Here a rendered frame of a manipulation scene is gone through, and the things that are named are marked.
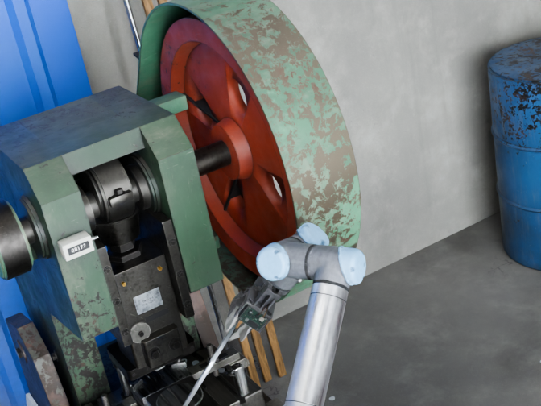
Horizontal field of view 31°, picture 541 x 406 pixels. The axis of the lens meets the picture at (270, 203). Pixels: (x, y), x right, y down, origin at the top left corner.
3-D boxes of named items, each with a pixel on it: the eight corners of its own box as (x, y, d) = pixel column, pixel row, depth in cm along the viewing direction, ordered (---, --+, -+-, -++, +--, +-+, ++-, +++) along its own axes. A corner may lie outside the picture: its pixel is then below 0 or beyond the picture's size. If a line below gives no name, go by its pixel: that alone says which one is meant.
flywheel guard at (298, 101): (384, 321, 245) (335, 3, 210) (289, 370, 234) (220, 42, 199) (201, 202, 329) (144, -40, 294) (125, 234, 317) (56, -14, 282)
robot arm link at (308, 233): (295, 223, 210) (313, 217, 217) (266, 258, 215) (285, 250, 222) (320, 249, 208) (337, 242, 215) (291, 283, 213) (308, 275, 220)
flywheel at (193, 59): (323, -16, 221) (198, 4, 285) (246, 9, 213) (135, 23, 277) (398, 272, 240) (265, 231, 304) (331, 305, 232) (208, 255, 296)
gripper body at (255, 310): (231, 317, 220) (261, 282, 214) (237, 297, 227) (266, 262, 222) (258, 336, 221) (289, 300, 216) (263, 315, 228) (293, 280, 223)
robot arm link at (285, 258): (299, 248, 198) (323, 238, 207) (251, 244, 203) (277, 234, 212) (300, 286, 199) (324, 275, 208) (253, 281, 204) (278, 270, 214)
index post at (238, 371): (250, 392, 264) (243, 363, 260) (241, 397, 263) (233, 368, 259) (245, 387, 267) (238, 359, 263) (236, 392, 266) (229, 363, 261)
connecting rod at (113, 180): (170, 282, 246) (138, 159, 231) (125, 301, 241) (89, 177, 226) (137, 254, 262) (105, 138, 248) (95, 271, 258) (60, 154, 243)
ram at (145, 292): (196, 352, 253) (171, 254, 240) (144, 377, 247) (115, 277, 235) (168, 326, 267) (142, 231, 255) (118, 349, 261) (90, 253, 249)
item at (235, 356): (249, 365, 276) (243, 335, 272) (198, 391, 269) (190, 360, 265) (240, 356, 281) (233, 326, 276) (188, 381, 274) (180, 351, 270)
